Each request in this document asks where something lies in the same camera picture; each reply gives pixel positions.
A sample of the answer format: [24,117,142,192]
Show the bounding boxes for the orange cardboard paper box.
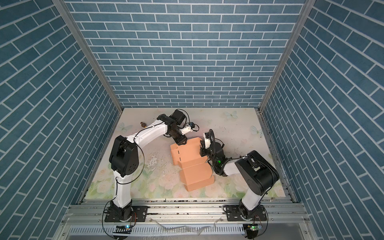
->
[170,137,215,192]

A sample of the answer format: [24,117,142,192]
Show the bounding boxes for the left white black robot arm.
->
[109,109,196,210]

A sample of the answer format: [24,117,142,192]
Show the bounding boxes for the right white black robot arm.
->
[200,130,280,218]

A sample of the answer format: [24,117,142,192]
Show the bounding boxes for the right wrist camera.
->
[203,132,211,149]

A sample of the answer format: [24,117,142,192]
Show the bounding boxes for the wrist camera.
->
[181,123,196,135]
[203,132,211,149]

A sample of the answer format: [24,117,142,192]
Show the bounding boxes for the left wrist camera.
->
[181,123,196,135]

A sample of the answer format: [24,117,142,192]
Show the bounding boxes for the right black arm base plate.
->
[222,205,268,222]

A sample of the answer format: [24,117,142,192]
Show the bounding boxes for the white slotted cable duct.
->
[69,224,245,237]

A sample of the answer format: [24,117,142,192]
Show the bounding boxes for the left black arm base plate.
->
[104,205,148,223]

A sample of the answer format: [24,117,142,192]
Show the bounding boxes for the aluminium mounting rail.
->
[63,199,310,225]

